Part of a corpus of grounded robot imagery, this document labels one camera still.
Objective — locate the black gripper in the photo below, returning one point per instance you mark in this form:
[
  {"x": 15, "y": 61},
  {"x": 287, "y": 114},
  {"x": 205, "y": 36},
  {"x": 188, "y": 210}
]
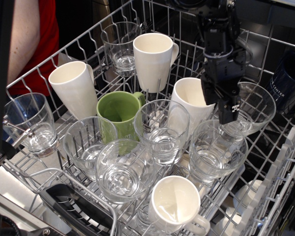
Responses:
[{"x": 219, "y": 83}]

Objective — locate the clear glass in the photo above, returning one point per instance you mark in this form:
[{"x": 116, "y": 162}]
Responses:
[
  {"x": 162, "y": 126},
  {"x": 124, "y": 170},
  {"x": 85, "y": 139},
  {"x": 216, "y": 151},
  {"x": 32, "y": 111},
  {"x": 257, "y": 109},
  {"x": 118, "y": 45}
]

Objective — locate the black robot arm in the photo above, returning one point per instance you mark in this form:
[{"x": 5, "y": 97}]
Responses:
[{"x": 218, "y": 24}]

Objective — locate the white mug centre right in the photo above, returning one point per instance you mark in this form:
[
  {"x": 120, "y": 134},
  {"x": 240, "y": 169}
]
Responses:
[{"x": 188, "y": 106}]

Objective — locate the dark navy printed mug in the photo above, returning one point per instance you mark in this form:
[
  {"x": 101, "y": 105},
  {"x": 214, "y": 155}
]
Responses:
[{"x": 282, "y": 84}]

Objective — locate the tall white mug back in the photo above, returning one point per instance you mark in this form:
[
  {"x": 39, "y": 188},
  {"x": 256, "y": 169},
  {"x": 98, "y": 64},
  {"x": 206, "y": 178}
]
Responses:
[{"x": 154, "y": 55}]

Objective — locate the tall white mug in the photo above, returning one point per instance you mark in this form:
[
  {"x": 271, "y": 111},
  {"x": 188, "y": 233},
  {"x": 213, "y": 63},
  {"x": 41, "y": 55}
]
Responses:
[
  {"x": 154, "y": 55},
  {"x": 73, "y": 82}
]

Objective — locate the green ceramic mug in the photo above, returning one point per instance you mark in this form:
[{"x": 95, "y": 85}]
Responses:
[{"x": 120, "y": 107}]

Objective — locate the white mug front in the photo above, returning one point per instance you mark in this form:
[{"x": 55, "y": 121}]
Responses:
[{"x": 174, "y": 205}]

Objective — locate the tall white mug left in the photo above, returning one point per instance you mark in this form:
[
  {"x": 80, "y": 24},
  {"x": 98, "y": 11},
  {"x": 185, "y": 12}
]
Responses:
[{"x": 73, "y": 82}]

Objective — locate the red shirt torso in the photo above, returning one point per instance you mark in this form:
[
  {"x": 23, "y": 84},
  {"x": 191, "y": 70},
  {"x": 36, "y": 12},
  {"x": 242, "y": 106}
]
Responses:
[{"x": 34, "y": 76}]

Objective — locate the grey wire dishwasher rack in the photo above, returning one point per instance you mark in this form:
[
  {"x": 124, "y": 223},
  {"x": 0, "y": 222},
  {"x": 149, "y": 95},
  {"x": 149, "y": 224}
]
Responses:
[{"x": 252, "y": 198}]

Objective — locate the black frame with spring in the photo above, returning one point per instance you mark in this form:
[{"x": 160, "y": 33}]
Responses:
[{"x": 0, "y": 110}]

